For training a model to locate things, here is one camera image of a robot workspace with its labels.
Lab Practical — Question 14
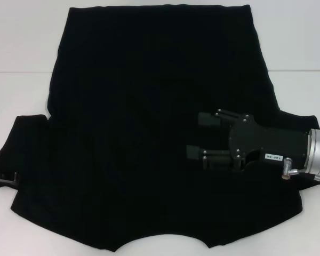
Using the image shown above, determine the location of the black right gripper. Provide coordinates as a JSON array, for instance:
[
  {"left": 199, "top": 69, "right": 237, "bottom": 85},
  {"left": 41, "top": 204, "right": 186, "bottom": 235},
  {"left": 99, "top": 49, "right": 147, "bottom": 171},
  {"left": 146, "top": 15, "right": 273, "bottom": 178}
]
[{"left": 186, "top": 108, "right": 312, "bottom": 171}]

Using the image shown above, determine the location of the black shirt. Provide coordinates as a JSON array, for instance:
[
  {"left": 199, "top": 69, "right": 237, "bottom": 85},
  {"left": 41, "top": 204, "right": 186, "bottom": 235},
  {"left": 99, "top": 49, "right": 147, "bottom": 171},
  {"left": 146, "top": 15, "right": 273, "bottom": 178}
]
[{"left": 0, "top": 4, "right": 320, "bottom": 238}]

